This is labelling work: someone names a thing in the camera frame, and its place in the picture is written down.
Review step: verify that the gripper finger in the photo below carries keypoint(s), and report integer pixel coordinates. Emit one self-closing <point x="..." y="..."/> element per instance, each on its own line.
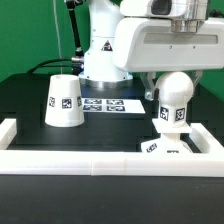
<point x="147" y="79"/>
<point x="195" y="77"/>

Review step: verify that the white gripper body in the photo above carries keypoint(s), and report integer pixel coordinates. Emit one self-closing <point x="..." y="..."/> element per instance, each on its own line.
<point x="168" y="35"/>

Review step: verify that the white lamp bulb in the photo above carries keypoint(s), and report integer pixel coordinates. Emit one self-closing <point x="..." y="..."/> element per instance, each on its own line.
<point x="175" y="91"/>

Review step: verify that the white lamp base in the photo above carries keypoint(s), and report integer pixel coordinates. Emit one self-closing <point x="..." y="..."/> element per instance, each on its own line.
<point x="169" y="141"/>

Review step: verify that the white lamp shade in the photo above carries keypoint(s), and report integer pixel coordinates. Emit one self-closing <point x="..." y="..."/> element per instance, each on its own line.
<point x="64" y="103"/>

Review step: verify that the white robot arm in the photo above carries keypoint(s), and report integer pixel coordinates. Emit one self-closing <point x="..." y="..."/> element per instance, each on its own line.
<point x="99" y="68"/>

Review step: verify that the white marker sheet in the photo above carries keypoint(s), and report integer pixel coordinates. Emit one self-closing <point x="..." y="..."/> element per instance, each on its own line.
<point x="112" y="105"/>

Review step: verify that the white U-shaped fence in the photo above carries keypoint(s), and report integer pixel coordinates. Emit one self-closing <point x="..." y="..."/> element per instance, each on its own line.
<point x="208" y="162"/>

